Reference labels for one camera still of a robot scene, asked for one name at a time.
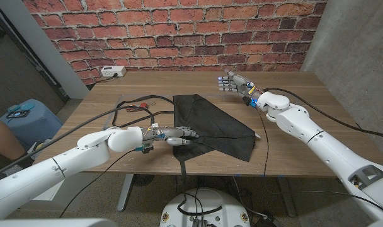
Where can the person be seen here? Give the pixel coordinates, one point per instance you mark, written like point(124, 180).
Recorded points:
point(2, 138)

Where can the black round fan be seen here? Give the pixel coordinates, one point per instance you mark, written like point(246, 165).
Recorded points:
point(144, 180)

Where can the small red pocket device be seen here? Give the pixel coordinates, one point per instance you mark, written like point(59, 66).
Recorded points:
point(143, 105)

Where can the white power strip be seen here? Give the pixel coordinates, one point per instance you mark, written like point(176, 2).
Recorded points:
point(112, 71)

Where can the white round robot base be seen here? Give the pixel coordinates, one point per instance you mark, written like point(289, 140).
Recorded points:
point(207, 208)

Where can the black plug box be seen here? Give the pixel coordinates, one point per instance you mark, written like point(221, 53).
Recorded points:
point(267, 221)

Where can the red brick print backdrop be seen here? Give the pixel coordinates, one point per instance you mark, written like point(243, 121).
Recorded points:
point(179, 31)

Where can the grey black sneaker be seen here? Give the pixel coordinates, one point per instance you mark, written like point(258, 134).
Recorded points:
point(18, 164)

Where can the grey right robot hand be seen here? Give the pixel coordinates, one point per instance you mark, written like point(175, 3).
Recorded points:
point(240, 84)

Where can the yellow round object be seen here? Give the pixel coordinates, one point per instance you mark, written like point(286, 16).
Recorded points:
point(40, 146)

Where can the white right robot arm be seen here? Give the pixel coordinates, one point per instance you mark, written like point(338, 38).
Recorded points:
point(320, 142)

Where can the teal black object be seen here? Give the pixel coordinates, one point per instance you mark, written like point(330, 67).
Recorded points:
point(19, 110)

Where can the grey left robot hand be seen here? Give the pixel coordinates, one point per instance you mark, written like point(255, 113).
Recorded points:
point(175, 132)

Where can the metal door rail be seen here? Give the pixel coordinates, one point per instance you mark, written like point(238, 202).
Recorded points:
point(43, 71)

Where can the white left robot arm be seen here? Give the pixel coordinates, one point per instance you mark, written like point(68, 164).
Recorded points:
point(53, 167)

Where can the black fabric tote bag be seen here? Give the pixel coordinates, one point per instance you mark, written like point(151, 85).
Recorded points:
point(210, 126)

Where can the grey metal table leg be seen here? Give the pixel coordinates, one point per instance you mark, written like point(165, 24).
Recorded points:
point(287, 198)
point(125, 192)

